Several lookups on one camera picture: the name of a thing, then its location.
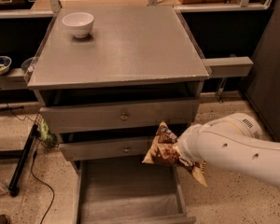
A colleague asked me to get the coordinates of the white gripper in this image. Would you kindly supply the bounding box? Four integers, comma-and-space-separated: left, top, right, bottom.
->
177, 124, 203, 163

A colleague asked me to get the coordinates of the brown chip bag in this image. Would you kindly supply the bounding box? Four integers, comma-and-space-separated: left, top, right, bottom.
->
142, 121, 207, 187

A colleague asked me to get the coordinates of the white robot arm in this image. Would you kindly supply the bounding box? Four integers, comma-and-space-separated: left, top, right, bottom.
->
178, 113, 280, 189

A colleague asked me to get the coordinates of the grey middle drawer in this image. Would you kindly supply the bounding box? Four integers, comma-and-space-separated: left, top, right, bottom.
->
60, 136, 153, 161

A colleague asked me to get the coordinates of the grey open bottom drawer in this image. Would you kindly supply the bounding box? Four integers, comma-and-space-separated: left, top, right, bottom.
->
73, 156, 196, 224

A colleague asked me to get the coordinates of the grey drawer cabinet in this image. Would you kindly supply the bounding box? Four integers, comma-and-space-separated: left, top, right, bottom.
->
26, 5, 211, 224

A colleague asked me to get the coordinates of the grey top drawer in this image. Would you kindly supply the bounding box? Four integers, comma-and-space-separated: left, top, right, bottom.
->
40, 99, 199, 133

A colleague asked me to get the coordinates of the grey side shelf block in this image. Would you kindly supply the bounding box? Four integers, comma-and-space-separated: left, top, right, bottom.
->
203, 57, 253, 78

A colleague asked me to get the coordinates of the dark cabinet on right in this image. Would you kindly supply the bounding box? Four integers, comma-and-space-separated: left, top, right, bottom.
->
244, 0, 280, 142

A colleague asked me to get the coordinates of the white ceramic bowl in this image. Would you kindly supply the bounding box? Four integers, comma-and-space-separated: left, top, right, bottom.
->
62, 12, 94, 38

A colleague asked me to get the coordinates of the clear glass jar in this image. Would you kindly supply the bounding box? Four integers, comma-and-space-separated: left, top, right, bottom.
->
21, 57, 38, 73

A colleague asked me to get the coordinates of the black metal stand leg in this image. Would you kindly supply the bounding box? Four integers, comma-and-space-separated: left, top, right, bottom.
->
8, 124, 37, 197

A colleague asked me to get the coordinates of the crumpled floor wrapper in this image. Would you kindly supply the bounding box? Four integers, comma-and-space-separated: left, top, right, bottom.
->
0, 179, 10, 196

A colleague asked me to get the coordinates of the brown shoe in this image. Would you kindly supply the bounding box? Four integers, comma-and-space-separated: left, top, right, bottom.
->
0, 215, 10, 224

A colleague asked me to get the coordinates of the blue patterned bowl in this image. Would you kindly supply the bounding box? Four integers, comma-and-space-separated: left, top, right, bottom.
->
0, 56, 12, 76

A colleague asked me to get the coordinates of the green wire basket item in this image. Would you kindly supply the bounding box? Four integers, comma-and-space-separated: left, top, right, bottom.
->
35, 114, 58, 148

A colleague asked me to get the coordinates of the black floor cable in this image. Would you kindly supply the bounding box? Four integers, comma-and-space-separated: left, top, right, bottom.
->
0, 77, 56, 224

